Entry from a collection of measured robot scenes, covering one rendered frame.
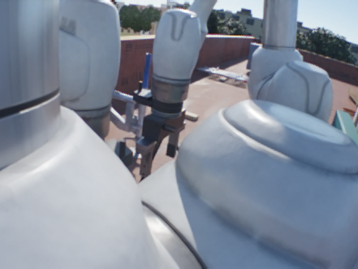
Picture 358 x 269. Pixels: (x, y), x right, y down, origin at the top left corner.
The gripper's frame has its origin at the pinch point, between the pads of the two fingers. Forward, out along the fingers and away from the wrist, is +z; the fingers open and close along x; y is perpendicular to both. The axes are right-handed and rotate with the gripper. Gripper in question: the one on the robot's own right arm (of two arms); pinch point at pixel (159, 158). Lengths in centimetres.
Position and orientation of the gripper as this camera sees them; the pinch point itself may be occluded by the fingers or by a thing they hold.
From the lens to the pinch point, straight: 73.0
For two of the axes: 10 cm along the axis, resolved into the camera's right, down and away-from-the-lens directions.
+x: 4.6, -3.1, 8.3
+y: 8.7, 3.2, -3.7
